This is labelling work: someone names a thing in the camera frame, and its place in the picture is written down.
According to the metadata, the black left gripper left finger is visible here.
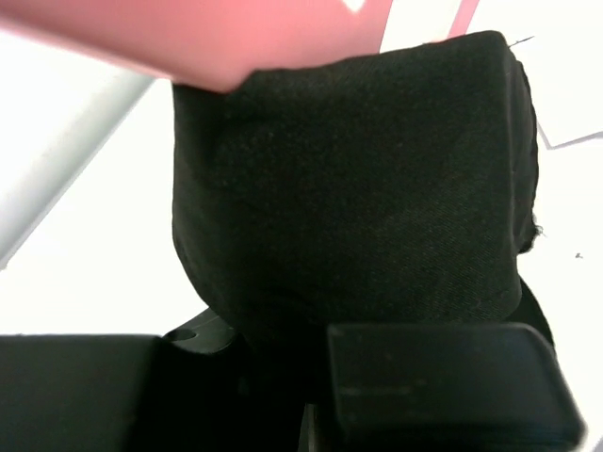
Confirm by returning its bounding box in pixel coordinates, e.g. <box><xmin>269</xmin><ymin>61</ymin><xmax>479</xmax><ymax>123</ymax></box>
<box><xmin>1</xmin><ymin>311</ymin><xmax>306</xmax><ymax>452</ymax></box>

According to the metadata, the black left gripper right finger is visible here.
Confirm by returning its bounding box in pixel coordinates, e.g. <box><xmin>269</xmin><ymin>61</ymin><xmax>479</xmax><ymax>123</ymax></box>
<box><xmin>310</xmin><ymin>323</ymin><xmax>585</xmax><ymax>451</ymax></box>

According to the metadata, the black shirt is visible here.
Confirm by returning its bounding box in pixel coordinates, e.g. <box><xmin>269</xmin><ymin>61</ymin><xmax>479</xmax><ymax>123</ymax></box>
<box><xmin>172</xmin><ymin>31</ymin><xmax>550</xmax><ymax>356</ymax></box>

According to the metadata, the white metal clothes rack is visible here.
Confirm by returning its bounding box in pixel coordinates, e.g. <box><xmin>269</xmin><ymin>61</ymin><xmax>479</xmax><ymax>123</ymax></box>
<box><xmin>1</xmin><ymin>71</ymin><xmax>154</xmax><ymax>268</ymax></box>

